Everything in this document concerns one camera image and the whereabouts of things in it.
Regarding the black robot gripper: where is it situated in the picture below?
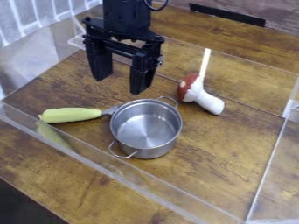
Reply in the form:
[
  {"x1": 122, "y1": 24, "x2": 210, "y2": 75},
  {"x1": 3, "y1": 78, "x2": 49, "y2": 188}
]
[{"x1": 83, "y1": 0, "x2": 165, "y2": 95}]

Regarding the red and white toy mushroom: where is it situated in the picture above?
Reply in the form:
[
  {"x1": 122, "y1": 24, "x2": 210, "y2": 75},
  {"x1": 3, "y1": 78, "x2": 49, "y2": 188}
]
[{"x1": 178, "y1": 73, "x2": 225, "y2": 115}]

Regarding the small steel pot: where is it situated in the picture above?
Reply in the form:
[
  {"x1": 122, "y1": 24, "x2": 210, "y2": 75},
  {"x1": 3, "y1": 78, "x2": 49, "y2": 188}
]
[{"x1": 107, "y1": 96, "x2": 183, "y2": 159}]

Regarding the green handled metal spoon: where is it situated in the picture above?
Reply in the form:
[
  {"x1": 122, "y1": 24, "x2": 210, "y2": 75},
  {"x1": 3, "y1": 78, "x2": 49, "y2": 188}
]
[{"x1": 39, "y1": 106, "x2": 119, "y2": 123}]

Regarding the clear acrylic triangular bracket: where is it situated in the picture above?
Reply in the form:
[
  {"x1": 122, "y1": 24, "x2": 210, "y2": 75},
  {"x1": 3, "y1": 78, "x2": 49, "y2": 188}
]
[{"x1": 69, "y1": 17, "x2": 86, "y2": 50}]

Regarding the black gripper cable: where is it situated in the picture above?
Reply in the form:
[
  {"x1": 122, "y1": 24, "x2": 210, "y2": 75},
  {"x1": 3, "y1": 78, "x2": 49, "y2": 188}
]
[{"x1": 143, "y1": 0, "x2": 171, "y2": 12}]

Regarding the black strip on wall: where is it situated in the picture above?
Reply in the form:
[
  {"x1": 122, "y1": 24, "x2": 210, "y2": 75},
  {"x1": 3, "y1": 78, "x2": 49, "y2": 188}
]
[{"x1": 190, "y1": 3, "x2": 267, "y2": 27}]

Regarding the clear acrylic enclosure wall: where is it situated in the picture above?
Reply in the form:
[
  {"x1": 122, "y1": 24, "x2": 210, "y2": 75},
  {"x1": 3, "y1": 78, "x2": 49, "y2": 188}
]
[{"x1": 0, "y1": 7, "x2": 299, "y2": 224}]

